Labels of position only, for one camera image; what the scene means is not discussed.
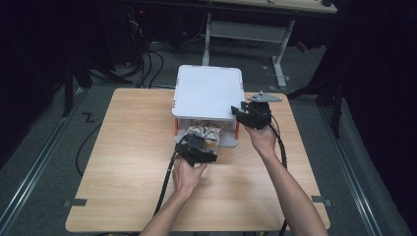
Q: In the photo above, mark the grey table edge bracket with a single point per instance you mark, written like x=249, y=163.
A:
x=321, y=200
x=74, y=203

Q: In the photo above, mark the person's left hand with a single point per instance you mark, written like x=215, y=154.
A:
x=185, y=178

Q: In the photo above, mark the white sneaker with yellow heel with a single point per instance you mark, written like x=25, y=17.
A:
x=213, y=136
x=196, y=129

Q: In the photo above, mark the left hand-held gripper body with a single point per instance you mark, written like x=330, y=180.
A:
x=191, y=149

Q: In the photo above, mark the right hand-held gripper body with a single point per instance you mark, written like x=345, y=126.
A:
x=259, y=114

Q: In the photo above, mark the black metal stand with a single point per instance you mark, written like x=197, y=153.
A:
x=336, y=108
x=68, y=91

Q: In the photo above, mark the small red object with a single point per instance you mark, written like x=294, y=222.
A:
x=301, y=47

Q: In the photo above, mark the person's right hand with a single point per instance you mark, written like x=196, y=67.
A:
x=264, y=139

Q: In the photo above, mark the metal floor rail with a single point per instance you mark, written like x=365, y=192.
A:
x=39, y=164
x=352, y=177

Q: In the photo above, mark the desk with white legs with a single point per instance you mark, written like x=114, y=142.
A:
x=249, y=32

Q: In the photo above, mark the white two-tier shoe rack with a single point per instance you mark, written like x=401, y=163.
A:
x=209, y=91

